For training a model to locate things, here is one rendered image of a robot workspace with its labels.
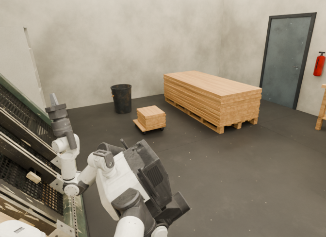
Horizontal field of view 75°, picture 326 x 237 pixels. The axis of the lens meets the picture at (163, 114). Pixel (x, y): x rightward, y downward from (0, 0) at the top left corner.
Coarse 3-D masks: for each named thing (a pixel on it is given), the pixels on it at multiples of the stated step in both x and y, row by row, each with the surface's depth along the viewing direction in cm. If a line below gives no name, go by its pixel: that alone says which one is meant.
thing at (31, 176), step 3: (30, 171) 129; (27, 174) 129; (30, 174) 128; (33, 174) 130; (27, 177) 127; (30, 177) 128; (33, 177) 129; (36, 177) 130; (39, 177) 133; (33, 180) 130; (36, 180) 130; (39, 180) 131; (36, 183) 131
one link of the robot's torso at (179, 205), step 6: (174, 198) 117; (180, 198) 115; (168, 204) 110; (174, 204) 112; (180, 204) 114; (186, 204) 114; (162, 210) 107; (168, 210) 108; (174, 210) 110; (180, 210) 112; (186, 210) 115; (156, 216) 106; (162, 216) 108; (168, 216) 110; (174, 216) 111; (180, 216) 115
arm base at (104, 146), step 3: (99, 144) 113; (102, 144) 112; (105, 144) 111; (99, 147) 113; (102, 147) 111; (105, 147) 110; (108, 147) 110; (120, 147) 123; (96, 150) 114; (105, 150) 109; (108, 150) 109
